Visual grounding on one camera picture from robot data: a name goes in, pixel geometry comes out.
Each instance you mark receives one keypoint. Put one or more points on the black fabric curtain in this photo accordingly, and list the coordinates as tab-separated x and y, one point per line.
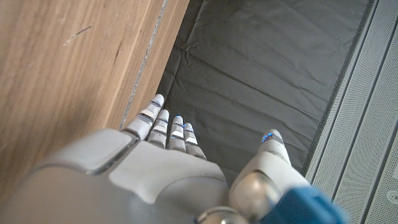
248	77

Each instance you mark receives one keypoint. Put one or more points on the blue right wrist plug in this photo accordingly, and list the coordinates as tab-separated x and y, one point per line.
304	208

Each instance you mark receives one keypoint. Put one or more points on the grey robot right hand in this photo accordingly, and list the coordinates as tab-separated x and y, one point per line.
140	180

